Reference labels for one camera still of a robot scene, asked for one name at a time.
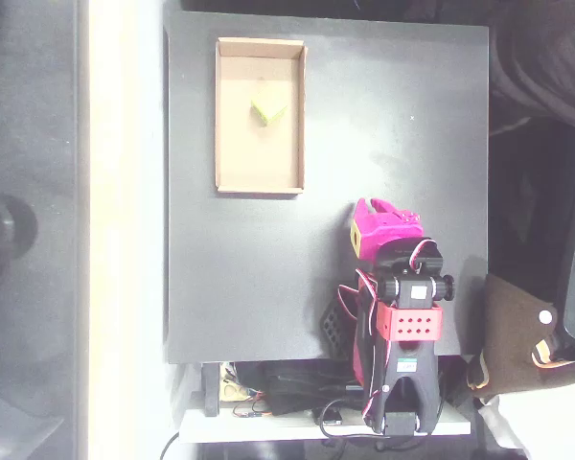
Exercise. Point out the black cylindrical object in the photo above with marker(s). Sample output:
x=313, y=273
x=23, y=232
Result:
x=9, y=225

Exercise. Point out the white shelf board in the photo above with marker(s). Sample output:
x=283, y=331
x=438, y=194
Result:
x=249, y=429

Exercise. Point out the shallow cardboard box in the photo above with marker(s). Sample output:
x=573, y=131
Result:
x=259, y=158

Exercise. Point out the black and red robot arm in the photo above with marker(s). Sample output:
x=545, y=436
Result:
x=414, y=383

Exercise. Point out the beige perforated part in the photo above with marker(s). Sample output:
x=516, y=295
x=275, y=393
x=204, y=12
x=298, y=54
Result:
x=232, y=393

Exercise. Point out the small black controller module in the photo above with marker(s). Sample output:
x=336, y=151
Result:
x=333, y=419

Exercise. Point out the small green cube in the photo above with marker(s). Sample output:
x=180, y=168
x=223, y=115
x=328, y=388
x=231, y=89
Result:
x=268, y=105

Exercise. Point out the black work board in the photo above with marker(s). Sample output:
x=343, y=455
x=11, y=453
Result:
x=249, y=268

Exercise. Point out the black table clamp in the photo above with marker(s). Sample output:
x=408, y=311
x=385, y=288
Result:
x=211, y=388

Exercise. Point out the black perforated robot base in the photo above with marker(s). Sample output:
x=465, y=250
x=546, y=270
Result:
x=333, y=330

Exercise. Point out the magenta gripper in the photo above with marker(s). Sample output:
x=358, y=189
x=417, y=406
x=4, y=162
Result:
x=382, y=224

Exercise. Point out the white plastic bag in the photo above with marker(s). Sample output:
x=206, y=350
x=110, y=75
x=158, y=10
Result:
x=546, y=421

